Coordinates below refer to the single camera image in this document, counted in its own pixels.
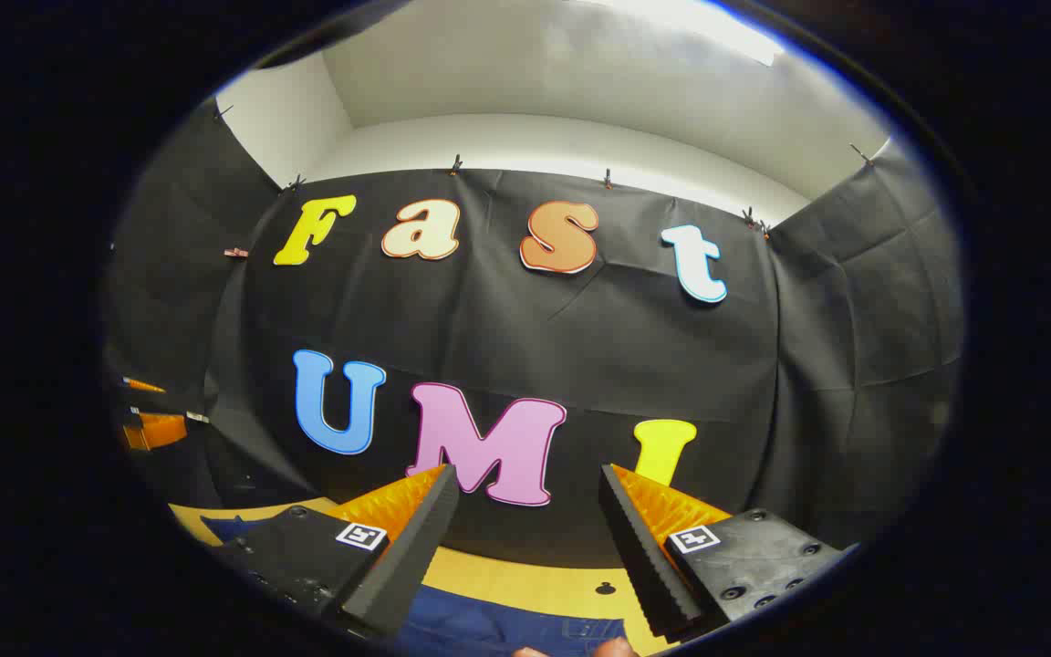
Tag blue denim jeans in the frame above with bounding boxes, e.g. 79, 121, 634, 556
200, 514, 629, 657

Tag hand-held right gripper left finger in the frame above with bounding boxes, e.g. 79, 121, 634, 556
211, 464, 461, 640

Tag black backdrop cloth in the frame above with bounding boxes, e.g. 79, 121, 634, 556
101, 96, 964, 571

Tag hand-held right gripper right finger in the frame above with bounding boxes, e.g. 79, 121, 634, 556
598, 463, 859, 641

